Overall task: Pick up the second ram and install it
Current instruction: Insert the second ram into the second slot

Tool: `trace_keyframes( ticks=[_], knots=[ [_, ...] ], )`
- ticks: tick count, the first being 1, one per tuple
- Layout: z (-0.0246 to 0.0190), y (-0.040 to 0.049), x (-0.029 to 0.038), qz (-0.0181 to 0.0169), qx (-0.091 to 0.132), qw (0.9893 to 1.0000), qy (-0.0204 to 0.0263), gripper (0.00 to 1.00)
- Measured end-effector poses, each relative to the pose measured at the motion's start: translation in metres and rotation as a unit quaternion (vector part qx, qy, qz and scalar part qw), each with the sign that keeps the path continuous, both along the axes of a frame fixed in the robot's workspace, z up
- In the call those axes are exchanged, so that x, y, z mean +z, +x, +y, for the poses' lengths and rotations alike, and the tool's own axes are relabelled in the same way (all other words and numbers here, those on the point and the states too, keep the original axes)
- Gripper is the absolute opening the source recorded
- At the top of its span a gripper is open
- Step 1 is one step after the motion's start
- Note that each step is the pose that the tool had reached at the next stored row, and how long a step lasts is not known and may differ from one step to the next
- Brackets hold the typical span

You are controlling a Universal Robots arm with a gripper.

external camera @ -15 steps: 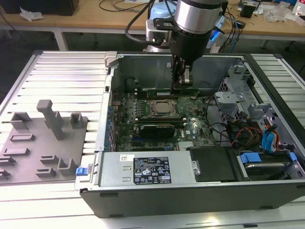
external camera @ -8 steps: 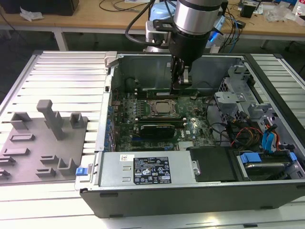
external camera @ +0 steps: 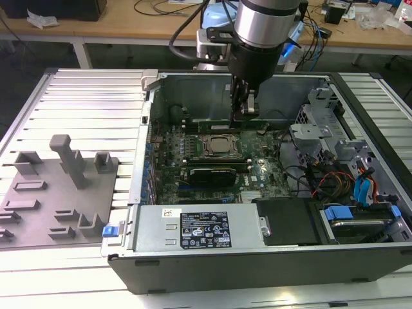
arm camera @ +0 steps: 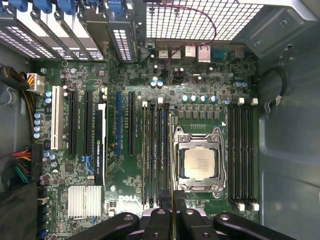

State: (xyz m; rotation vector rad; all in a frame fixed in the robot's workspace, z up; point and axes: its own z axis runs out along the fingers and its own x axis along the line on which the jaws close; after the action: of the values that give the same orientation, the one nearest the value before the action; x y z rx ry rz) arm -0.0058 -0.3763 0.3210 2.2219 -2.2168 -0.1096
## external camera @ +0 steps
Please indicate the clear plastic bags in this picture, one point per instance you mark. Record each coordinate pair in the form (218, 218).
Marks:
(376, 17)

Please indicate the hard disk in blue carrier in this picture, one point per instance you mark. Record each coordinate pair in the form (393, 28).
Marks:
(354, 225)

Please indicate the blue case latch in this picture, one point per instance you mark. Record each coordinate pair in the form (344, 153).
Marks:
(108, 232)

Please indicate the wooden desk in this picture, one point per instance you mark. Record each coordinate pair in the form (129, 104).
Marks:
(96, 29)

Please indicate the black RAM slot bank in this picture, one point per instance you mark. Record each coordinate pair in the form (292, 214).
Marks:
(215, 162)
(190, 128)

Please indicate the CPU in socket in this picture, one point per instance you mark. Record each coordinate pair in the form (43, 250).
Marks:
(222, 145)

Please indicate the green RAM stick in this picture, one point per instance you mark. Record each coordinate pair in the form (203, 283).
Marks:
(212, 126)

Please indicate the crumpled clear plastic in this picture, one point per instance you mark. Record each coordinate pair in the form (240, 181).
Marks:
(42, 20)

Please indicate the round coin battery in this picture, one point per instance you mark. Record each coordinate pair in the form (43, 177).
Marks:
(261, 132)

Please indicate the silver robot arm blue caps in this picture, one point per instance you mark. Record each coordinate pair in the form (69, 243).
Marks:
(264, 22)

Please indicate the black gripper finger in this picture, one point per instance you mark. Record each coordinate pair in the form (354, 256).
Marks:
(235, 99)
(249, 107)

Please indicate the grey parts rack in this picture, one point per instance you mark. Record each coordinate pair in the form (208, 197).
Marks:
(54, 193)

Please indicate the black open PC case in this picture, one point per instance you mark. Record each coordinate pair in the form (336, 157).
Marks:
(225, 273)

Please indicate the tall black box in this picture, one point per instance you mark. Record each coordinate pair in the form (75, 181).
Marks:
(305, 9)

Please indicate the silver metal drive cage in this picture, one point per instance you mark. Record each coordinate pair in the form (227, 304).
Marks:
(315, 132)

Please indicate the silver finned heatsink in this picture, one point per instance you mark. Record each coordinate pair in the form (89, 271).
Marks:
(251, 196)

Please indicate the grey power supply with label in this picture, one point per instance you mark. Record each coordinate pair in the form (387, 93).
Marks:
(154, 228)

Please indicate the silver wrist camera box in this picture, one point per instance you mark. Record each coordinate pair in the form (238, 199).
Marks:
(209, 45)

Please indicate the large black box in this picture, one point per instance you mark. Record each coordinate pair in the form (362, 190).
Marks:
(64, 8)

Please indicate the green motherboard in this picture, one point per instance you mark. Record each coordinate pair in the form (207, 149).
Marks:
(257, 161)

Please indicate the small black cube box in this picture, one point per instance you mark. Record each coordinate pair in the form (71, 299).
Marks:
(334, 13)

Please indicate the black plastic shroud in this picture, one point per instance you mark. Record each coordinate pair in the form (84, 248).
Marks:
(286, 222)

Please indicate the black graphics card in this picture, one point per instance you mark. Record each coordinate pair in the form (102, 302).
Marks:
(212, 177)

